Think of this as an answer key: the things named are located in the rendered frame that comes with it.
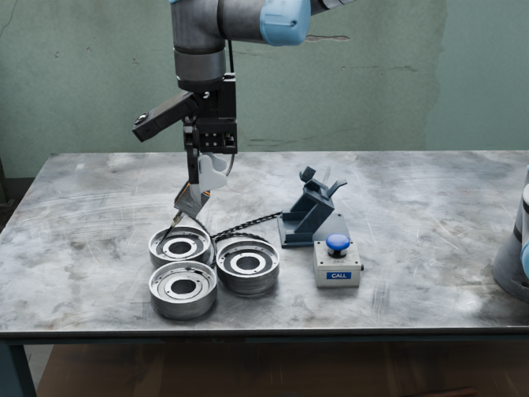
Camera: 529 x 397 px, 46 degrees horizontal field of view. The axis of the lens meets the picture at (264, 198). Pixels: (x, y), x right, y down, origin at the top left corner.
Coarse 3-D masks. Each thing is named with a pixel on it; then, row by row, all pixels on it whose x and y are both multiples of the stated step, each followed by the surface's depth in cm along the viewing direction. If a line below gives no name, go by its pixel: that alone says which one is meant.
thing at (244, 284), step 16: (240, 240) 107; (256, 240) 107; (240, 256) 105; (256, 256) 105; (272, 256) 105; (224, 272) 99; (240, 272) 101; (256, 272) 101; (272, 272) 100; (240, 288) 99; (256, 288) 99
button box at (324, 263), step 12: (324, 252) 103; (348, 252) 103; (324, 264) 100; (336, 264) 100; (348, 264) 100; (360, 264) 100; (324, 276) 101; (336, 276) 101; (348, 276) 101; (360, 276) 101
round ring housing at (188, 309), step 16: (160, 272) 100; (176, 272) 101; (192, 272) 101; (208, 272) 100; (176, 288) 100; (192, 288) 100; (160, 304) 94; (176, 304) 93; (192, 304) 93; (208, 304) 95
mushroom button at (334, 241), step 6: (336, 234) 102; (342, 234) 103; (330, 240) 101; (336, 240) 101; (342, 240) 101; (348, 240) 101; (330, 246) 101; (336, 246) 100; (342, 246) 100; (348, 246) 101; (336, 252) 102
